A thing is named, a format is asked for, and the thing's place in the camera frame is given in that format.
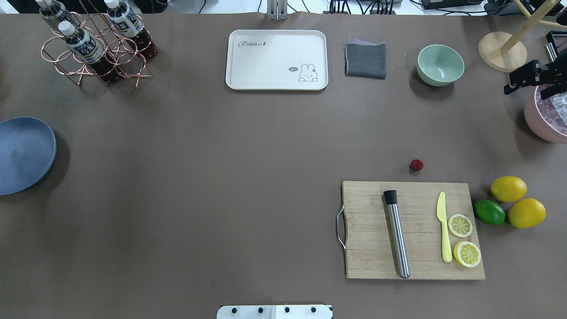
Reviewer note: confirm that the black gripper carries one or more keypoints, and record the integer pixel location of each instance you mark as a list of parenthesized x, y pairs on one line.
[(543, 73)]

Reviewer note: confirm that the small red strawberry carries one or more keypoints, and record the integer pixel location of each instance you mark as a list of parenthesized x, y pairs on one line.
[(416, 165)]

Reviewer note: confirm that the blue round plate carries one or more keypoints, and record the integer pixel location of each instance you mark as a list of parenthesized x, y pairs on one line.
[(27, 152)]

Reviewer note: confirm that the pink bowl with ice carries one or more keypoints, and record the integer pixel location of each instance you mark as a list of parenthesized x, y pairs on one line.
[(547, 117)]

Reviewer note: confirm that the wooden cup tree stand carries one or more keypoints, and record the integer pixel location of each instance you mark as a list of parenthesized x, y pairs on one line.
[(505, 52)]

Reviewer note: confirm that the green ceramic bowl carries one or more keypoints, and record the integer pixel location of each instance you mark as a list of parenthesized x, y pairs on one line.
[(439, 65)]

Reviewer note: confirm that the green lime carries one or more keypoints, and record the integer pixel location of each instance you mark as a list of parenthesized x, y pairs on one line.
[(490, 212)]

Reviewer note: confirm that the lemon half slice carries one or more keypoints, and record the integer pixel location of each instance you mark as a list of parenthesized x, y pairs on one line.
[(467, 254), (460, 225)]

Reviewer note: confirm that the grey folded cloth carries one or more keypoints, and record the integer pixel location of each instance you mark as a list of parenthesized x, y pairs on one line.
[(366, 59)]

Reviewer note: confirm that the steel muddler black tip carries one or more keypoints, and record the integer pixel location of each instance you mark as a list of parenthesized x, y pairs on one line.
[(402, 264)]

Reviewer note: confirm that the yellow plastic knife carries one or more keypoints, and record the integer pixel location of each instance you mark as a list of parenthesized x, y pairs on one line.
[(442, 217)]

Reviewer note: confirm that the wooden cutting board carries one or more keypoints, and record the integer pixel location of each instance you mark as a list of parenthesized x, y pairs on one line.
[(369, 240)]

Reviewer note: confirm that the cream rabbit tray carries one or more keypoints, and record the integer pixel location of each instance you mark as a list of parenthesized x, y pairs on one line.
[(277, 60)]

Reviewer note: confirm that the dark drink bottle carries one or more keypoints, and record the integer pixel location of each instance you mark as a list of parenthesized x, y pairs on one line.
[(129, 26), (86, 48), (54, 12)]

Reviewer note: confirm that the aluminium frame post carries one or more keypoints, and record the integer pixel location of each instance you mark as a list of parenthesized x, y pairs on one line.
[(277, 10)]

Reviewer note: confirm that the copper wire bottle rack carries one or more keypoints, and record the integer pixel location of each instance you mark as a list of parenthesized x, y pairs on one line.
[(105, 39)]

